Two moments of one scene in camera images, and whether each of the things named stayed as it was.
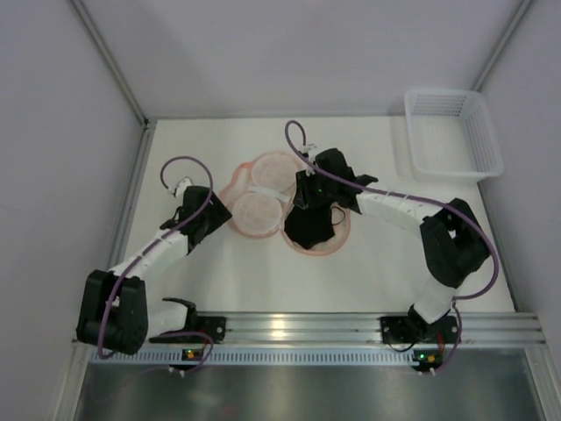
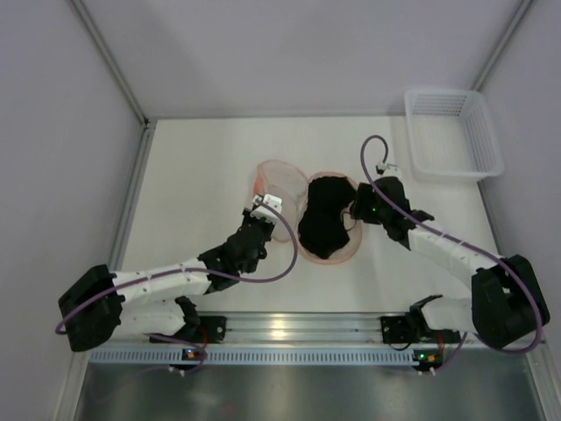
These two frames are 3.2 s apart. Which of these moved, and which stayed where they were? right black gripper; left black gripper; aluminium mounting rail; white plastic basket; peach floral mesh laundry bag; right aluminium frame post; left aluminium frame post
Moved: peach floral mesh laundry bag; right black gripper; left black gripper
Stayed: right aluminium frame post; left aluminium frame post; white plastic basket; aluminium mounting rail
